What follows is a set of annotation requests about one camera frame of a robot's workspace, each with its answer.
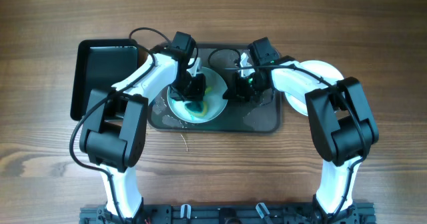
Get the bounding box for white plate front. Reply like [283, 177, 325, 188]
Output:
[285, 60, 344, 116]

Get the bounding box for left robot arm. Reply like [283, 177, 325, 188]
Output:
[69, 32, 205, 223]

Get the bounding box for green yellow sponge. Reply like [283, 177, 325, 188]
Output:
[184, 86, 212, 118]

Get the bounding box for black water basin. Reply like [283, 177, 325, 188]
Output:
[70, 39, 139, 121]

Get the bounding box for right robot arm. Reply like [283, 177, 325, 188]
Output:
[223, 37, 379, 223]

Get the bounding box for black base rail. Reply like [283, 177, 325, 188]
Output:
[79, 203, 377, 224]

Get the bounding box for pale blue plate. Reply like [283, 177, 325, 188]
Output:
[167, 67, 228, 124]

